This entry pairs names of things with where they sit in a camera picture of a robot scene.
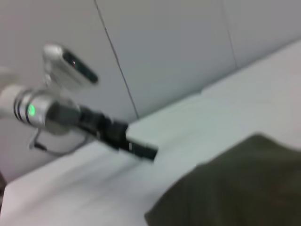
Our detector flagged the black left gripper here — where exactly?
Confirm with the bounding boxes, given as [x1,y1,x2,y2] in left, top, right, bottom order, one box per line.
[77,105,158,163]

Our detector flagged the dark green t-shirt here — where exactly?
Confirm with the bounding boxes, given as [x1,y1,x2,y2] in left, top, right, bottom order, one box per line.
[143,133,301,226]

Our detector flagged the grey cable with metal connector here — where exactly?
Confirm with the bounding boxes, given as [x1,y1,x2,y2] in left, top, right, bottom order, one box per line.
[29,130,91,156]

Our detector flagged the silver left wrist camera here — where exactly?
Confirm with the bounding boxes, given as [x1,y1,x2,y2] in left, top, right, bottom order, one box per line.
[42,44,99,88]

